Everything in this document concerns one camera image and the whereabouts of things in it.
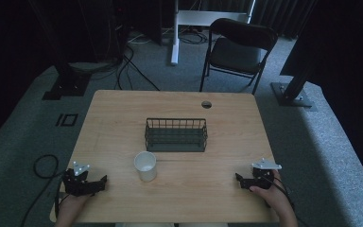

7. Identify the black wire basket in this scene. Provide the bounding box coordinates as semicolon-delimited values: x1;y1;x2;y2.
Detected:
144;117;209;153

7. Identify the white paper cup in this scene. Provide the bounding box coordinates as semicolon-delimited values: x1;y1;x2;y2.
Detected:
133;150;158;183

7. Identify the white floor cable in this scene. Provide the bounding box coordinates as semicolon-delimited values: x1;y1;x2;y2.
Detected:
127;26;176;45

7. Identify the person's right hand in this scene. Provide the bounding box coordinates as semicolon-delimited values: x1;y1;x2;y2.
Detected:
249;169;290;214

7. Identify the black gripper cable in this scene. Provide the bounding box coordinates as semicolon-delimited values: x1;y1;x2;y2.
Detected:
262;175;310;227
19;153;67;227

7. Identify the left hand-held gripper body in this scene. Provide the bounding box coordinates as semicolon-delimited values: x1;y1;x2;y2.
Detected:
62;161;98;198

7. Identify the dark equipment rack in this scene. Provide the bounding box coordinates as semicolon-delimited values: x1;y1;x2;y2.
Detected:
93;0;131;64

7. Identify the white desk frame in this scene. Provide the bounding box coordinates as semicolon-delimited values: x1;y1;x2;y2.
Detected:
169;0;257;66

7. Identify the black floor cable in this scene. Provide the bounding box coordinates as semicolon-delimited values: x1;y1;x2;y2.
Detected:
115;45;162;93

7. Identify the black metal stand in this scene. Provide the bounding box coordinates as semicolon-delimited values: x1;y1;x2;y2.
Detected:
270;0;319;112
27;0;93;101

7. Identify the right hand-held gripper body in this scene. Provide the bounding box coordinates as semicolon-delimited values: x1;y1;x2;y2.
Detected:
249;158;283;190

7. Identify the black floor socket frame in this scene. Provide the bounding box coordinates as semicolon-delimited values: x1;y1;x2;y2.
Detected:
55;113;79;128

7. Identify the black folding chair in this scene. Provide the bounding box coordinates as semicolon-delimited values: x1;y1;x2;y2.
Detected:
199;17;279;96

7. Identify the person's left hand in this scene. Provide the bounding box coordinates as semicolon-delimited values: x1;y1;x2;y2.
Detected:
56;192;95;220

